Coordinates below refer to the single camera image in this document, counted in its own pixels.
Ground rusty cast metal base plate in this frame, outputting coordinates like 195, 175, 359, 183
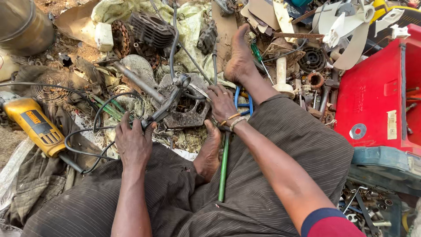
153, 73, 212, 129

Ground heap of cardboard scraps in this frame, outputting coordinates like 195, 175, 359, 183
240, 0, 281, 36

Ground round wire fan guard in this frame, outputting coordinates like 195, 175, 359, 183
31, 72, 73, 106

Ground yellow and black tool case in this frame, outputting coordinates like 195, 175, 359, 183
371, 0, 421, 37

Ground tray of nuts and tools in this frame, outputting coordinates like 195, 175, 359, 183
338, 180, 416, 237

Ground blue handled pliers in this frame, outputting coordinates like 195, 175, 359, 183
234, 86, 254, 117

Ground brown wooden board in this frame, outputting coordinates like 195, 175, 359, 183
211, 0, 239, 68

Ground white plastic fan blade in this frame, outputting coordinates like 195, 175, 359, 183
312, 0, 376, 70

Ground green handled screwdriver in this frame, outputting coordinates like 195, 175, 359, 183
250, 42, 275, 85

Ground red and blue sleeve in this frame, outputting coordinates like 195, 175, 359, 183
301, 207, 366, 237

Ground black round vented cover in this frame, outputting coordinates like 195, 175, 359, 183
297, 45, 327, 74

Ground beaded bracelet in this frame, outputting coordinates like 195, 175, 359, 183
229, 117, 247, 132

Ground cream plastic strip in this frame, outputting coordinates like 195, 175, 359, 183
273, 0, 297, 43

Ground person's right foot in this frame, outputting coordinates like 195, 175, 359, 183
223, 23, 281, 106

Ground gold bangle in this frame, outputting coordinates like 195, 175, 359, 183
219, 113, 242, 126

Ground dark striped trousers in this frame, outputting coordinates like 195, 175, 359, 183
20, 94, 355, 237

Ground clear plastic sheet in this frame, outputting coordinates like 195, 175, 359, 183
0, 138, 35, 212

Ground grey metal carburettor part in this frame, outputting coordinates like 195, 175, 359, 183
197, 20, 219, 55

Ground brown cardboard sheet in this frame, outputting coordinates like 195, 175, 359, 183
54, 0, 101, 48

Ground grey round metal cover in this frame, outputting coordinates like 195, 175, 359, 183
120, 54, 159, 90

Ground black power cable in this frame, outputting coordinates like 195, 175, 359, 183
63, 92, 146, 174

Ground white plastic spindle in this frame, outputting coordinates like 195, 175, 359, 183
272, 55, 296, 98

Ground grey-brown checked cloth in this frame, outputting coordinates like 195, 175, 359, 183
6, 145, 77, 228

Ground yellow angle grinder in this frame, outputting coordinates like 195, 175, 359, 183
0, 92, 87, 174

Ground red plastic crate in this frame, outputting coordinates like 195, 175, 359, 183
334, 23, 421, 157

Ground thick black hose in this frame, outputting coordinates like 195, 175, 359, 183
169, 3, 181, 80

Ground rusty copper coil ring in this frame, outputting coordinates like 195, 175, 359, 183
305, 71, 326, 90

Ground rusty angle iron bar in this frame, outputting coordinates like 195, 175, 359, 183
272, 32, 325, 41

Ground grey metal tube clamp assembly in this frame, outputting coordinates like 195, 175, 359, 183
113, 61, 192, 129

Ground green metal rod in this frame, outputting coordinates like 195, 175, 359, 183
218, 131, 231, 203

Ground person's left hand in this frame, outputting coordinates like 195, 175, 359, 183
114, 111, 158, 172

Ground person's left foot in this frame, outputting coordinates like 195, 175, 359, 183
193, 119, 223, 183

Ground black finned engine cylinder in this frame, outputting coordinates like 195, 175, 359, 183
128, 11, 177, 50

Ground person's foot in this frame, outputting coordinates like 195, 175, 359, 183
193, 119, 223, 183
223, 23, 281, 106

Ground large metal drum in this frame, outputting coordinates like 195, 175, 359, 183
0, 0, 55, 57

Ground blue-grey plastic tool case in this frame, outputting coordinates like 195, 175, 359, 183
348, 146, 421, 199

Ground thin metal hand tool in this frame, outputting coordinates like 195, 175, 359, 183
188, 82, 212, 101

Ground pale green sack cloth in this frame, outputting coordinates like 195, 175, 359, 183
91, 0, 235, 88

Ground white plastic bracket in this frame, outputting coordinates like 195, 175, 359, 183
374, 8, 412, 41

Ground white plastic box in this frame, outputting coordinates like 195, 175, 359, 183
94, 22, 114, 52

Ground person's right hand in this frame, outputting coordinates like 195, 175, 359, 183
205, 84, 246, 127

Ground rusty round flywheel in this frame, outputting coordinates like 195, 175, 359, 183
111, 19, 136, 59

